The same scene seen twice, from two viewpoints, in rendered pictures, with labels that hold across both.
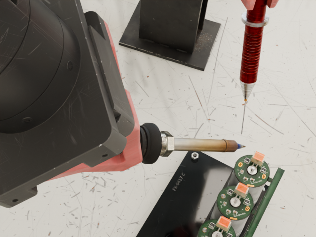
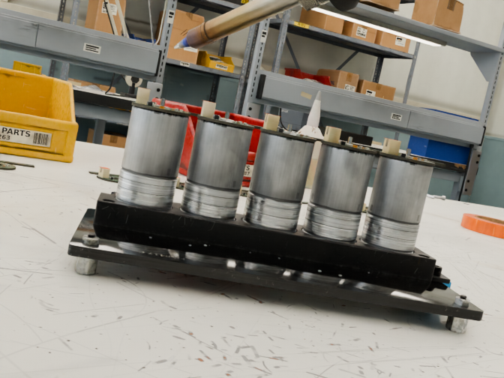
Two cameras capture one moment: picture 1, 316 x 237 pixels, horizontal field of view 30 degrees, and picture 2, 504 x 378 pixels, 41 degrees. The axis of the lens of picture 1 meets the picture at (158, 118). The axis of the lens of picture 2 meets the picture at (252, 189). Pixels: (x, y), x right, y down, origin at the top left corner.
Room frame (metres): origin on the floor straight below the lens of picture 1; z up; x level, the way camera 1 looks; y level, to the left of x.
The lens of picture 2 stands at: (0.32, 0.19, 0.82)
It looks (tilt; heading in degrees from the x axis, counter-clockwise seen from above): 7 degrees down; 237
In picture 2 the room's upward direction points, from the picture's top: 12 degrees clockwise
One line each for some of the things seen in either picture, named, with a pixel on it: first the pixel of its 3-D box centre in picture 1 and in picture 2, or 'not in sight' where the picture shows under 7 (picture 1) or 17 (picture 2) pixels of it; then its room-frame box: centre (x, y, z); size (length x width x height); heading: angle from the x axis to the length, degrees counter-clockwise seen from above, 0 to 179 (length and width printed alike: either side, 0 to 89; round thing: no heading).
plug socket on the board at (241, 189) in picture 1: (240, 191); (210, 109); (0.18, -0.06, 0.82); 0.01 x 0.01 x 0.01; 67
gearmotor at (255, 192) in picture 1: (245, 185); (151, 164); (0.20, -0.07, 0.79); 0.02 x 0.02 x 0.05
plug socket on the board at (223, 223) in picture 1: (223, 225); (273, 122); (0.15, -0.05, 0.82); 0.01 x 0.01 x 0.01; 67
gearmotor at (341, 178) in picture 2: not in sight; (337, 199); (0.12, -0.04, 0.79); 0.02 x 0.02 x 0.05
